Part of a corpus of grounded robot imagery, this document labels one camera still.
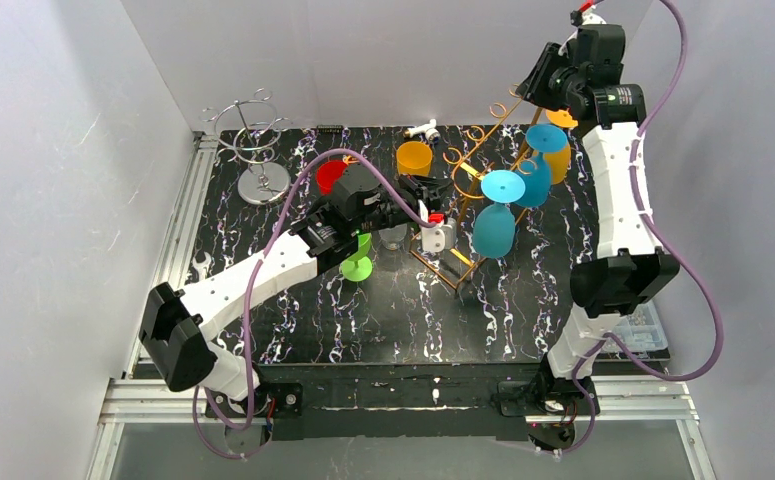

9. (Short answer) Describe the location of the white small fitting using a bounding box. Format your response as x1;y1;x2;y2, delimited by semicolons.
403;118;441;144

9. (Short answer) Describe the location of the teal wine glass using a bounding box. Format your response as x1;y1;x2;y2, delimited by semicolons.
472;170;525;258

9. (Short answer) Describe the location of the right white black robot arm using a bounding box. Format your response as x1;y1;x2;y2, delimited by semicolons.
516;41;680;381

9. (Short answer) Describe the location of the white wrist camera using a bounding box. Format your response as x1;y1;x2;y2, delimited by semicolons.
559;8;626;66
420;209;457;253

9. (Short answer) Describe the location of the gold wire glass rack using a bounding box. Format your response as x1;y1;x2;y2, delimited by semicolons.
410;85;524;294

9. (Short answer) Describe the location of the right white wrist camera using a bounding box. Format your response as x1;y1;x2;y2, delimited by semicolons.
559;8;626;66

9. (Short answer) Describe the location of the clear glass tumbler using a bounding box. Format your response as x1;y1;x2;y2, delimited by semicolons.
379;224;408;251

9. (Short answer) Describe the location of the blue wine glass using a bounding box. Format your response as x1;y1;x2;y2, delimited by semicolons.
515;124;568;208

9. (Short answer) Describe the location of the clear plastic parts box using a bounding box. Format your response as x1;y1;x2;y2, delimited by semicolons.
612;302;669;354

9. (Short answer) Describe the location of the orange wine glass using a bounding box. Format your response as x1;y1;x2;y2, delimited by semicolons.
544;110;578;185
396;141;433;176

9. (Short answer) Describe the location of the silver round glass rack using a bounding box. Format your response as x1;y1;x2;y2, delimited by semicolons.
200;88;292;206

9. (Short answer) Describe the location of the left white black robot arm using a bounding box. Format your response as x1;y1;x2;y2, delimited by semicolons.
138;163;452;401

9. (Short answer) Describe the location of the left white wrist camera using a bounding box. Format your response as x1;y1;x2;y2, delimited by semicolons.
420;209;457;253

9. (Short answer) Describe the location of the red plastic wine glass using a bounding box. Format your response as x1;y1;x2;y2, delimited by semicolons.
315;159;348;195

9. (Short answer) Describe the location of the green plastic wine glass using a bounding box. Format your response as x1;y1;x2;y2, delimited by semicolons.
340;233;373;282

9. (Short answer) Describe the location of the silver wrench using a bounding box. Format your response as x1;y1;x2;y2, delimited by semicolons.
191;251;213;282

